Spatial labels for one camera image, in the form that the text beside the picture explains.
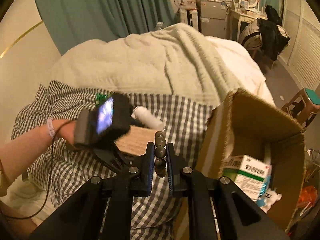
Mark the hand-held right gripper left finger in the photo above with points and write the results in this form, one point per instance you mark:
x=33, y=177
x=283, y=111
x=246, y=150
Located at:
x=150, y=170

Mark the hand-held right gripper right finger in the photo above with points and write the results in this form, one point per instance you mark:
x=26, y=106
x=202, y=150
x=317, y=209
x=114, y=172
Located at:
x=170, y=170

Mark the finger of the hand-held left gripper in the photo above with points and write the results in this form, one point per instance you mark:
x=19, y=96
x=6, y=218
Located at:
x=112, y=157

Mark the tan wooden board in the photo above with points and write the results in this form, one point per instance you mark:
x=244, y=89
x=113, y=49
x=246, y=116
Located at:
x=132, y=142

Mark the white green medicine box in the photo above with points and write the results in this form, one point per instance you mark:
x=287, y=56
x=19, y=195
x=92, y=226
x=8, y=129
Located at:
x=252, y=177
x=231, y=166

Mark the brown cardboard box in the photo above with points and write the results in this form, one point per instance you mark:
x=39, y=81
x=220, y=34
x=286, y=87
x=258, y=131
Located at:
x=257, y=127

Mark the person's left forearm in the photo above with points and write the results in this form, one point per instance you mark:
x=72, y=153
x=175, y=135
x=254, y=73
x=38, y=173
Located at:
x=25, y=155

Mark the green snack packet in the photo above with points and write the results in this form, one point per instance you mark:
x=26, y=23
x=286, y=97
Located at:
x=102, y=98

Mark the white bottle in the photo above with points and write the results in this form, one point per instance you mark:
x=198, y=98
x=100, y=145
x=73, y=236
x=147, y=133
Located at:
x=150, y=118

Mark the grey checked cloth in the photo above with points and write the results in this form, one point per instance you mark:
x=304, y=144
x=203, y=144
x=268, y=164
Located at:
x=175, y=115

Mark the cream fleece blanket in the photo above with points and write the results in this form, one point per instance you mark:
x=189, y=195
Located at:
x=150, y=60

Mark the white wristband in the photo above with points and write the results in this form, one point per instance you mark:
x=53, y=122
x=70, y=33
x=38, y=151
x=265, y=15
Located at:
x=51, y=130

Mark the white blue plastic packet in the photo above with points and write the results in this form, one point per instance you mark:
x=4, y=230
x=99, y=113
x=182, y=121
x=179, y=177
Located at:
x=268, y=198

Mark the green curtain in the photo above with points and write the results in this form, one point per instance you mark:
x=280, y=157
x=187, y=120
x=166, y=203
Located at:
x=105, y=10

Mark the white bed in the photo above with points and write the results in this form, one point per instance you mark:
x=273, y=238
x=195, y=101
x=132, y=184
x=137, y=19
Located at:
x=237, y=62

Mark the grey small fridge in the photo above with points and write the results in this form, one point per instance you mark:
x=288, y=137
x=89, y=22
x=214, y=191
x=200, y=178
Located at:
x=212, y=17

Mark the orange plastic bag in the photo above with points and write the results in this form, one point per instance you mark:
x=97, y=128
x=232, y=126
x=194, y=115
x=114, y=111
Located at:
x=308, y=200

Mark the stool with teal seat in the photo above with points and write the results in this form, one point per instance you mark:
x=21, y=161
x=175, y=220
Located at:
x=303, y=105

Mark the chair with light garment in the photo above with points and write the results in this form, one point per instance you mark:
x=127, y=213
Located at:
x=250, y=37

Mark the white dressing table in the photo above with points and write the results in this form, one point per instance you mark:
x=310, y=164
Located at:
x=246, y=16

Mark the black jacket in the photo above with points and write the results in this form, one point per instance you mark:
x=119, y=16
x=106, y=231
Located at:
x=271, y=35

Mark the white louvered wardrobe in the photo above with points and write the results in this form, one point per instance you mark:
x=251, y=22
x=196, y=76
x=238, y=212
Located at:
x=305, y=50

